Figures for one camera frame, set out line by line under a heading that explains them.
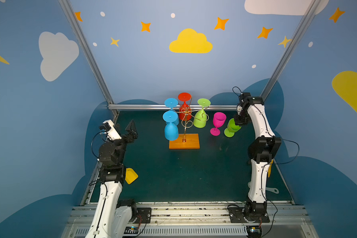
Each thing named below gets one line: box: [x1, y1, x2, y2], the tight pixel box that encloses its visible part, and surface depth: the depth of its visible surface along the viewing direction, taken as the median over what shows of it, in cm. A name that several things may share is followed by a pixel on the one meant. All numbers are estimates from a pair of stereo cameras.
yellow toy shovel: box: [124, 167, 139, 185], surface depth 88 cm
